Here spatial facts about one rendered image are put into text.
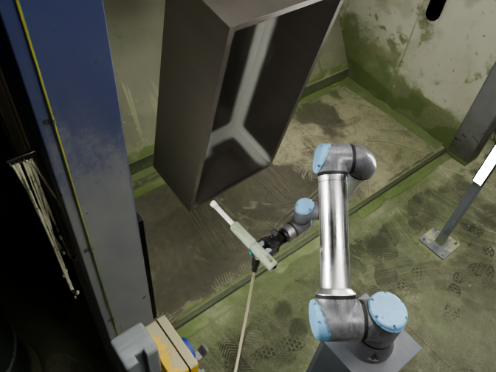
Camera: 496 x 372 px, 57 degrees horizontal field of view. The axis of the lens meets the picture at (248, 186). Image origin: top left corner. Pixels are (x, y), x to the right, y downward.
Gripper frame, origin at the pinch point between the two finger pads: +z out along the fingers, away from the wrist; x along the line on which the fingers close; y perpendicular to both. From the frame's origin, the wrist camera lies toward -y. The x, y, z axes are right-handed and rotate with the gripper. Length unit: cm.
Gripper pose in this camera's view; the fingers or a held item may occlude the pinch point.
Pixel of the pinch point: (255, 254)
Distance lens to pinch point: 225.8
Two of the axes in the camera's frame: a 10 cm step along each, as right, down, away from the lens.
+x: -6.6, -6.1, 4.4
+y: -0.8, 6.4, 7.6
